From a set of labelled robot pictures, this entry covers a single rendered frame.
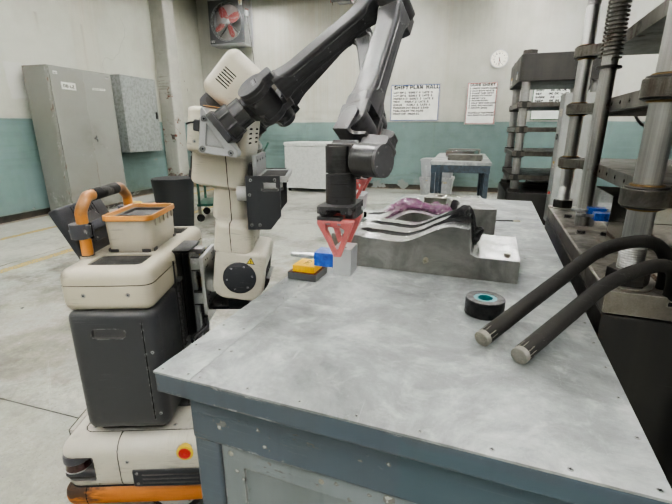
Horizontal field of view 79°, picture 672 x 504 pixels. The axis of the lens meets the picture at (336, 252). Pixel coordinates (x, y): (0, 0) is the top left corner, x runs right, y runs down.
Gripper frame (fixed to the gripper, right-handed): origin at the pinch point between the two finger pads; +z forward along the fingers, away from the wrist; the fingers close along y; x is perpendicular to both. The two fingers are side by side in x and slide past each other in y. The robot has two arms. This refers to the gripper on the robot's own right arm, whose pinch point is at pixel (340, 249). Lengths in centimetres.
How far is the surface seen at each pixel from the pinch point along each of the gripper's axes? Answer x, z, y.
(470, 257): -25.6, 9.3, 32.4
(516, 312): -33.3, 10.7, 3.1
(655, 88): -62, -31, 40
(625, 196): -61, -6, 42
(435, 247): -16.7, 7.5, 33.1
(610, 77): -74, -41, 116
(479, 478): -26.3, 20.8, -28.3
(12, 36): 531, -137, 364
